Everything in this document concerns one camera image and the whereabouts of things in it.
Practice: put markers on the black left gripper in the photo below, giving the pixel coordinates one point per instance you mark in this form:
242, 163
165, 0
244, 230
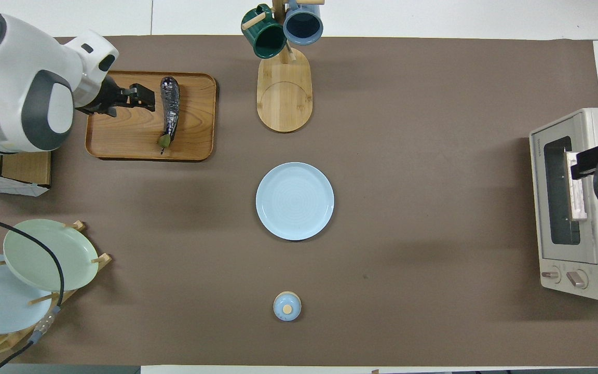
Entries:
102, 98

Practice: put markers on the dark purple eggplant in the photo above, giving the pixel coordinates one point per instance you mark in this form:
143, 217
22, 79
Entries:
170, 104

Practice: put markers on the small light blue plate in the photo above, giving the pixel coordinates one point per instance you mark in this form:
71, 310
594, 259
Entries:
295, 201

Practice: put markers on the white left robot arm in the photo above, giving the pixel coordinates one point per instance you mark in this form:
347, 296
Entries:
18, 52

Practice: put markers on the silver oven knob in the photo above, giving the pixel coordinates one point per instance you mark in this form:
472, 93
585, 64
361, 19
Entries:
551, 275
577, 279

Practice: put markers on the wooden serving tray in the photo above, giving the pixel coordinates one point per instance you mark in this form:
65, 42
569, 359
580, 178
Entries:
195, 130

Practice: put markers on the dark green mug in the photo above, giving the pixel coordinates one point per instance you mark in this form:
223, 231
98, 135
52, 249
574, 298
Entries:
262, 39

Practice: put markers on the wooden mug tree stand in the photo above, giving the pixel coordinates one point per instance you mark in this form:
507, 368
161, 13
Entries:
284, 93

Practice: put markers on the blue mug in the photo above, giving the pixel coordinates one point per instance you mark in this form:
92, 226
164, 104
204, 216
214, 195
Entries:
303, 23

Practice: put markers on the brown table mat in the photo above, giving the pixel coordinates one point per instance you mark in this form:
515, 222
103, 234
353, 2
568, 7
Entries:
408, 208

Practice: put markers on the wooden plate rack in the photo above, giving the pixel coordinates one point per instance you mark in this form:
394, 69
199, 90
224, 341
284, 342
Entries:
83, 275

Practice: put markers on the pale green plate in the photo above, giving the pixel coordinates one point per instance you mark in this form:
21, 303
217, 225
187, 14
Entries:
34, 259

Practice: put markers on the large light blue plate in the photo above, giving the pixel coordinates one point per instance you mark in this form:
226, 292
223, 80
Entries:
8, 311

